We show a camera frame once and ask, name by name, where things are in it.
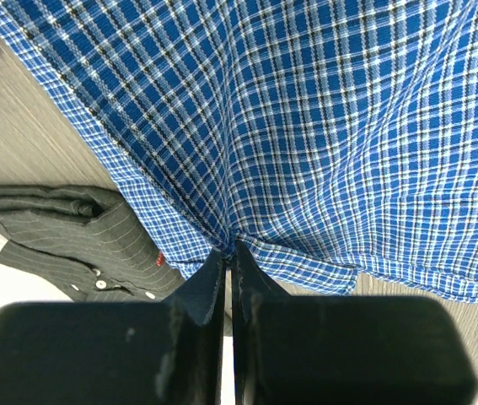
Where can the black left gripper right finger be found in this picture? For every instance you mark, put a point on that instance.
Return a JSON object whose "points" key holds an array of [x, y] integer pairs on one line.
{"points": [[307, 349]]}

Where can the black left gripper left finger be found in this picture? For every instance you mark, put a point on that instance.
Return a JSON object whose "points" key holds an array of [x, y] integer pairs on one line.
{"points": [[166, 352]]}

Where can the blue plaid long sleeve shirt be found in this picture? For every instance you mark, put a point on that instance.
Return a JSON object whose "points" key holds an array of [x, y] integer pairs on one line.
{"points": [[333, 138]]}

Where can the folded dark grey shirt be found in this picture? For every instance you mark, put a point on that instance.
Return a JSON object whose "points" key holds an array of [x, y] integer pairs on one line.
{"points": [[84, 240]]}

